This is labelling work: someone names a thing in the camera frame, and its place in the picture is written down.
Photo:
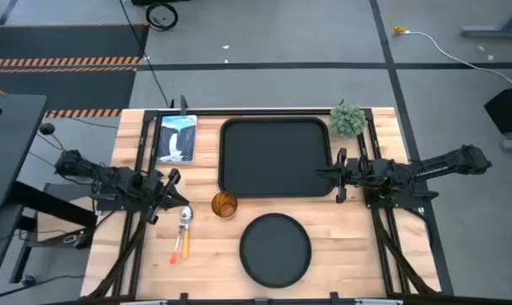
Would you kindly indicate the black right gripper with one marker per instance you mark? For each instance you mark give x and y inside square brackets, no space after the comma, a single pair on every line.
[351,173]

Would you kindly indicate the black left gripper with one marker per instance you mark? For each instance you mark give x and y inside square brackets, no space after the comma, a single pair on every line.
[167,188]

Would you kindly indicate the amber ribbed cup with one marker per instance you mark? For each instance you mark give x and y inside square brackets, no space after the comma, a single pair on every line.
[224,204]

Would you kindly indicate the black round plate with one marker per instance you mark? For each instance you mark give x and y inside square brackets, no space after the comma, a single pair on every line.
[275,250]

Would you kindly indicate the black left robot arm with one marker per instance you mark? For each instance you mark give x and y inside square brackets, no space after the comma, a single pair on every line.
[112,178]

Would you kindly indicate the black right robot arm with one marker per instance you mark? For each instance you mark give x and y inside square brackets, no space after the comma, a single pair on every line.
[442,163]

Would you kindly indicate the black rectangular tray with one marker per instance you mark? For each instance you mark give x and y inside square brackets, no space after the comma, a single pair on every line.
[273,156]

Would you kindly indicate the green artificial plant ball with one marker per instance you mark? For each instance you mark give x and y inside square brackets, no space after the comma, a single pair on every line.
[348,120]

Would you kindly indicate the silver carabiner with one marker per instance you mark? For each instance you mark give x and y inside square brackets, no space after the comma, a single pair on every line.
[69,239]

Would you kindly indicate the black under-table support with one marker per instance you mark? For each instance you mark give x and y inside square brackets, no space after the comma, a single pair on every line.
[48,203]

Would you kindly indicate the black mat hazard stripe edge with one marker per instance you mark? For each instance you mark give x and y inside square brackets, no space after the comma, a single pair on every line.
[69,42]
[61,91]

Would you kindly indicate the black side desk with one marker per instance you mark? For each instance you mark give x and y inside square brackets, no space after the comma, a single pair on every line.
[10,148]

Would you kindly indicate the black angled stand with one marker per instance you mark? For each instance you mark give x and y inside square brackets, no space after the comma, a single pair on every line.
[510,110]

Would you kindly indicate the grey table leg bar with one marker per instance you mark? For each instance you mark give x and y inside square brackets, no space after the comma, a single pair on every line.
[493,30]

